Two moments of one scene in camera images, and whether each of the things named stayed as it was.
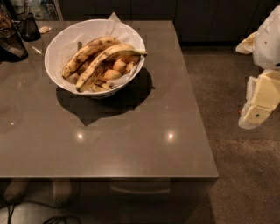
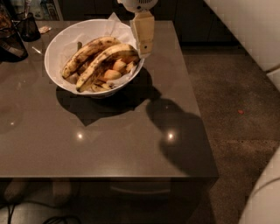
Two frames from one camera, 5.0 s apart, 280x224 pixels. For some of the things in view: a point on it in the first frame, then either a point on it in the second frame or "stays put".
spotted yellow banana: (104, 58) stays put
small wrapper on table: (45, 29) stays put
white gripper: (268, 44) to (139, 4)
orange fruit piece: (111, 74) stays put
